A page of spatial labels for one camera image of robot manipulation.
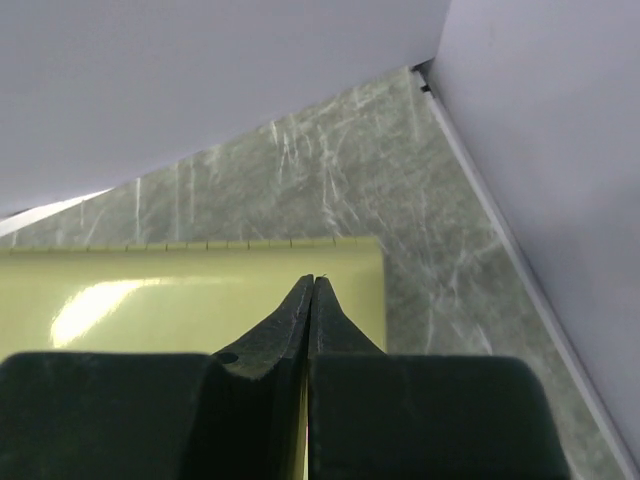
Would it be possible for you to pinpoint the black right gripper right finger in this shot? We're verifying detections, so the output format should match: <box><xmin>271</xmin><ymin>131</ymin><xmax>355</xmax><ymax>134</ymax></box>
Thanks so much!
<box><xmin>309</xmin><ymin>277</ymin><xmax>570</xmax><ymax>479</ymax></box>

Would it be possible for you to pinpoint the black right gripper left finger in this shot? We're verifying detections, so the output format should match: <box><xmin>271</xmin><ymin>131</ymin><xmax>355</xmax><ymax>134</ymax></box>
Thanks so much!
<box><xmin>1</xmin><ymin>275</ymin><xmax>314</xmax><ymax>479</ymax></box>

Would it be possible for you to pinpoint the yellow-green metal tool cabinet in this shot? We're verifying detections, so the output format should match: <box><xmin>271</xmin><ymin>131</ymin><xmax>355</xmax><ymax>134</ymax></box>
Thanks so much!
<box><xmin>1</xmin><ymin>238</ymin><xmax>386</xmax><ymax>479</ymax></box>

